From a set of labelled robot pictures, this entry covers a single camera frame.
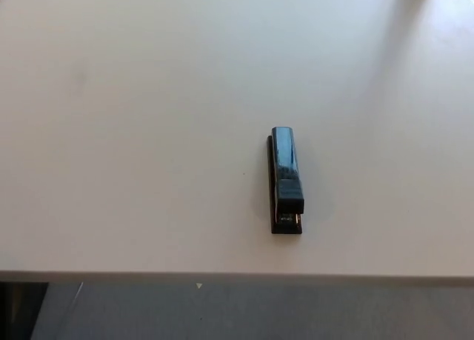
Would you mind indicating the black desk stapler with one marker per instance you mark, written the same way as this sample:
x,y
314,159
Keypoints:
x,y
287,169

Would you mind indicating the dark table leg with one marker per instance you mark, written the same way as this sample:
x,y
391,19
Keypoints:
x,y
22,306

